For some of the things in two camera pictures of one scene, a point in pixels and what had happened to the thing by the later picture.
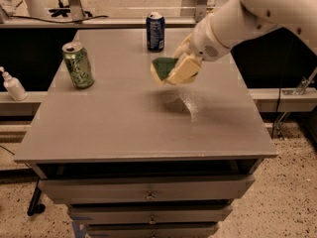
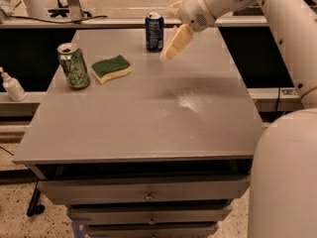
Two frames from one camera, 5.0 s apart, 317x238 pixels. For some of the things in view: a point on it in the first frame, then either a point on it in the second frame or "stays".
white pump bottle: [14, 86] stays
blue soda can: [156, 32] stays
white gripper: [204, 45] to [194, 10]
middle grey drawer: [152, 214] stays
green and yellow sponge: [160, 67] to [106, 69]
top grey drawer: [136, 189] stays
